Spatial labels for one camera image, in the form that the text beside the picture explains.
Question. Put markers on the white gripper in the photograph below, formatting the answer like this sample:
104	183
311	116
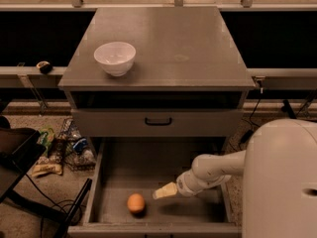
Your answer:
182	184

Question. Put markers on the orange fruit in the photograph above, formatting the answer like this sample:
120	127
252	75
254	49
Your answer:
136	203

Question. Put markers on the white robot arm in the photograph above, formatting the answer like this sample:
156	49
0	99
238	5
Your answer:
279	171

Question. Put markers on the open grey lower drawer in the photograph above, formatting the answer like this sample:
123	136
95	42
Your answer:
142	165

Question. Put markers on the closed grey upper drawer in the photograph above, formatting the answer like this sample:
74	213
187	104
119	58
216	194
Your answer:
95	123

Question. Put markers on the grey drawer cabinet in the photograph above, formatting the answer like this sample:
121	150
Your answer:
186	60

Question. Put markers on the yellow snack bag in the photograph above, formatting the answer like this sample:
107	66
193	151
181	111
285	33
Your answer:
45	166

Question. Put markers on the green snack bag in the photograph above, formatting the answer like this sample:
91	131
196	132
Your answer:
46	139

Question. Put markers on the white ceramic bowl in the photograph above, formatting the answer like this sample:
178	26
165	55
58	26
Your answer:
115	58

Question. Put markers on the black stand base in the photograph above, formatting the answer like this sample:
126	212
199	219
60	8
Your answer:
303	108

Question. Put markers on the black chair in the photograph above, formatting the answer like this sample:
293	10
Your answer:
19	150

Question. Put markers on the black tape measure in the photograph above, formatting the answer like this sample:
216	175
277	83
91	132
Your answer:
44	67

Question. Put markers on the black drawer handle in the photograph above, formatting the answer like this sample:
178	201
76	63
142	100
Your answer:
158	122

